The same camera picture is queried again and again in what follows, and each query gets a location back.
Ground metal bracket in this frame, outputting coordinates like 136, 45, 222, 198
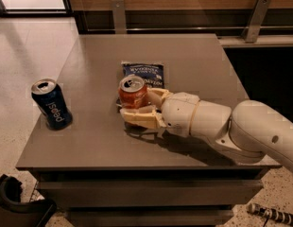
242, 0, 271, 44
112, 0, 127, 34

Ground striped black white cable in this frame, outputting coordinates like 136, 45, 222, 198
246, 202, 293, 227

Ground right metal bracket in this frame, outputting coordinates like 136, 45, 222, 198
242, 0, 271, 44

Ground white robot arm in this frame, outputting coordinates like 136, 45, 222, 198
119, 88, 293, 173

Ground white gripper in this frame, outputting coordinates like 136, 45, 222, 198
120, 88, 200, 137

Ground black base object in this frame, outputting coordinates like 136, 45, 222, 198
0, 174, 57, 227

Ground blue pepsi can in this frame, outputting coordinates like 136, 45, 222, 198
31, 79, 73, 131

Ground red coke can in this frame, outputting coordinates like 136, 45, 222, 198
118, 75, 147, 109

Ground grey drawer cabinet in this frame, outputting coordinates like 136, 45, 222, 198
17, 34, 276, 227

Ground blue chip bag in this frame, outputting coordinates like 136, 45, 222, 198
116, 61, 165, 107

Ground left metal bracket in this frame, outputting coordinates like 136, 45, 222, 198
112, 0, 127, 34

